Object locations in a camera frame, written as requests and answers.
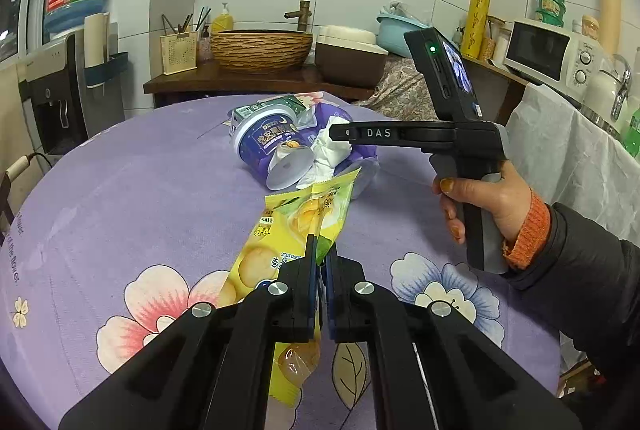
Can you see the green soda bottle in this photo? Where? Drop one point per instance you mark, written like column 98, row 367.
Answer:
column 632, row 132

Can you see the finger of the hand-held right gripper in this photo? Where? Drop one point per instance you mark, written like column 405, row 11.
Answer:
column 342, row 132

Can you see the white tissue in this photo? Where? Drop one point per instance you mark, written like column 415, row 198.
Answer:
column 325, row 155

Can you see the white microwave oven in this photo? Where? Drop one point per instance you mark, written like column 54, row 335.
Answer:
column 540, row 55

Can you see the woven pattern wash basin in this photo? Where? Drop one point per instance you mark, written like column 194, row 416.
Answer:
column 260, row 50

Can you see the dark wooden counter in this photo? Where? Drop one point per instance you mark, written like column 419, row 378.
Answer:
column 225, row 82

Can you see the purple plastic bag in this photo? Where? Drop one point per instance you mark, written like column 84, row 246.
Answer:
column 335, row 112

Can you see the stack of green cups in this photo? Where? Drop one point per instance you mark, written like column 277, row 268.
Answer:
column 551, row 2

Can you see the bunch of dark chopsticks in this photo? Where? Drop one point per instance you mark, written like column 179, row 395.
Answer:
column 185, row 24

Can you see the yellow snack packet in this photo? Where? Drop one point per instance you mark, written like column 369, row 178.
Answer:
column 300, row 215

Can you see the brown and white rice cooker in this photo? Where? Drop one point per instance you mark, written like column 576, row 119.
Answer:
column 350, row 57

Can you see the person's right forearm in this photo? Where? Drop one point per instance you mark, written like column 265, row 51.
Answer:
column 590, row 270

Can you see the floral patterned cloth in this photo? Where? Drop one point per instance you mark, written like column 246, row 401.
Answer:
column 400, row 90

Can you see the glass jar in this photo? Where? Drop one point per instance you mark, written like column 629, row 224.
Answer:
column 495, row 42

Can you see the bronze faucet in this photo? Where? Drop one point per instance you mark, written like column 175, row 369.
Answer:
column 302, row 15

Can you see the grey-blue wall holder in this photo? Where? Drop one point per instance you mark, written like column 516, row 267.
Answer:
column 112, row 70

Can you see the light blue plastic basin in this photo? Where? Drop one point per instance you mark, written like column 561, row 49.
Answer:
column 395, row 37

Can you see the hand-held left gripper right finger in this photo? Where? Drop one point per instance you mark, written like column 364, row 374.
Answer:
column 345, row 305

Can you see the white and steel kettle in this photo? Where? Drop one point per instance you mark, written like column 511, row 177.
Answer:
column 600, row 92

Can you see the yellow plastic wrap roll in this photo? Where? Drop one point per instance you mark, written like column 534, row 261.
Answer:
column 475, row 25

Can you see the yellow soap pump bottle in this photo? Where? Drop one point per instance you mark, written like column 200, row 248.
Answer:
column 223, row 21

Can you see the amber jar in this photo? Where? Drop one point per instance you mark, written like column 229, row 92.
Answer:
column 590, row 29

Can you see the white cover cloth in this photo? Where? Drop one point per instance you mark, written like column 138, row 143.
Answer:
column 565, row 145

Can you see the blue round dessert tub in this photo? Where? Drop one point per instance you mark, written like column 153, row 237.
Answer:
column 265, row 140

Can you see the beige chopstick holder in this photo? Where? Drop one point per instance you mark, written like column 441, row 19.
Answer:
column 179, row 54

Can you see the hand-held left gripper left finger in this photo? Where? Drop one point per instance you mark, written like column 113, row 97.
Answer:
column 300, row 305

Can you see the sliding glass window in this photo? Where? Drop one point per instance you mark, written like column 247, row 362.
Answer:
column 10, row 10

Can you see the purple floral tablecloth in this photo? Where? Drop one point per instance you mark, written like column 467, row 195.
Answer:
column 150, row 210

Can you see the light wooden cabinet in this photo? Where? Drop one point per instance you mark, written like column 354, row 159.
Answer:
column 500, row 75

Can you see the green carton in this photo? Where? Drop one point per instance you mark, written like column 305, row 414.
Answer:
column 270, row 102

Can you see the tall paper cup stack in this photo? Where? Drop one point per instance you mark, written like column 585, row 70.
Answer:
column 610, row 0

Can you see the person's right hand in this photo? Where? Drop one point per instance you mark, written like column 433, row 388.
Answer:
column 515, row 200

